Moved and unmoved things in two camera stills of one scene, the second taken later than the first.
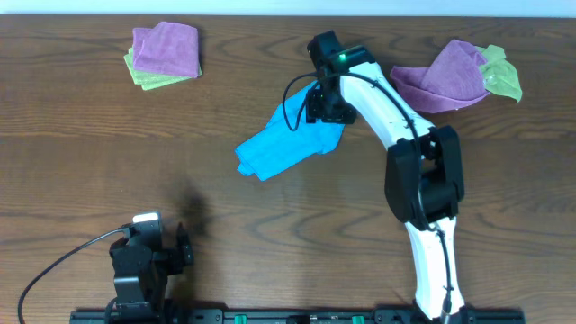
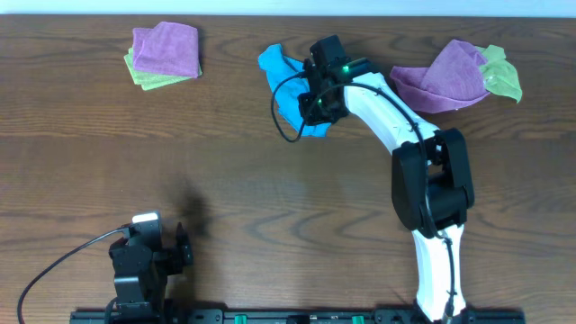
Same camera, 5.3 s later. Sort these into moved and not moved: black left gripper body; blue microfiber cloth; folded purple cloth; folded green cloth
Moved: blue microfiber cloth
Not moved: folded purple cloth; black left gripper body; folded green cloth
